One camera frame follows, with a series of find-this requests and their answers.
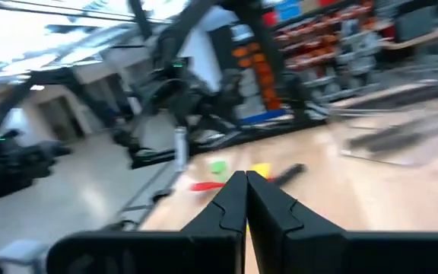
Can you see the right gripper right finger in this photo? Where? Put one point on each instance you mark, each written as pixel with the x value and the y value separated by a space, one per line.
pixel 356 255

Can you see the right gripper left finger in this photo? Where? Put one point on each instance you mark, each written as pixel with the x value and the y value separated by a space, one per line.
pixel 146 255

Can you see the yellow silicone spatula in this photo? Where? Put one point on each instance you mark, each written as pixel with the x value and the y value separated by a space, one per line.
pixel 261 169

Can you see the red silicone spatula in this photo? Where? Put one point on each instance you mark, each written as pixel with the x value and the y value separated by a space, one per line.
pixel 207 186

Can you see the green silicone spatula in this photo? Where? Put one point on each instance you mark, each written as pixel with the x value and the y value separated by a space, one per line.
pixel 218 167

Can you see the clear plastic bin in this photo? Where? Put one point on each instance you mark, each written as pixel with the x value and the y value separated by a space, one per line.
pixel 394 114

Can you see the black machine green lights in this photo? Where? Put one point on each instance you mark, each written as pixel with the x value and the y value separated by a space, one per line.
pixel 10 167

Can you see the storage shelves with boxes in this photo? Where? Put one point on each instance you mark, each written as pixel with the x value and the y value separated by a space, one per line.
pixel 337 57

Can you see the white upright post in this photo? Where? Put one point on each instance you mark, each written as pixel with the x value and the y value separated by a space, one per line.
pixel 181 148

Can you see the black aluminium rig frame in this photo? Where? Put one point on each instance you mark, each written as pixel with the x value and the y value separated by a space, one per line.
pixel 289 87

